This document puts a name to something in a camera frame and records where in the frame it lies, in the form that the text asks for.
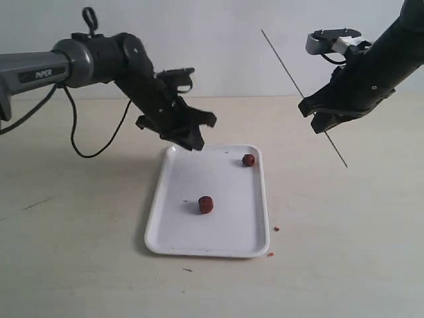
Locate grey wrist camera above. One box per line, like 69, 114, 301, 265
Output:
156, 68, 195, 93
305, 28, 362, 55

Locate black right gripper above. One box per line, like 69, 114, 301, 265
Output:
298, 65, 396, 134

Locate white rectangular tray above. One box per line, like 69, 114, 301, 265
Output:
144, 144, 270, 258

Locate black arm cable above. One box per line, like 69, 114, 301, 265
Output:
0, 7, 133, 158
321, 52, 348, 66

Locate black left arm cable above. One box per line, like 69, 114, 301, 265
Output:
0, 7, 133, 158

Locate red meat chunk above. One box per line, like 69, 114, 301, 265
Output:
242, 154, 256, 167
198, 196, 214, 215

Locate thin metal skewer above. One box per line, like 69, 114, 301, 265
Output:
260, 28, 348, 169

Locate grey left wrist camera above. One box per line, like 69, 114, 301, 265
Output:
156, 68, 195, 93

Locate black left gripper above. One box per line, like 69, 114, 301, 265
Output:
114, 72, 217, 151

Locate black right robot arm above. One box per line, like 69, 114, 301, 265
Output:
299, 1, 423, 134

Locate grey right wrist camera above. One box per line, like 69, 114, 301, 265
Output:
305, 28, 362, 55

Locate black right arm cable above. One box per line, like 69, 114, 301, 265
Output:
321, 52, 348, 66

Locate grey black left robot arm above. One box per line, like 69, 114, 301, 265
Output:
1, 33, 217, 151

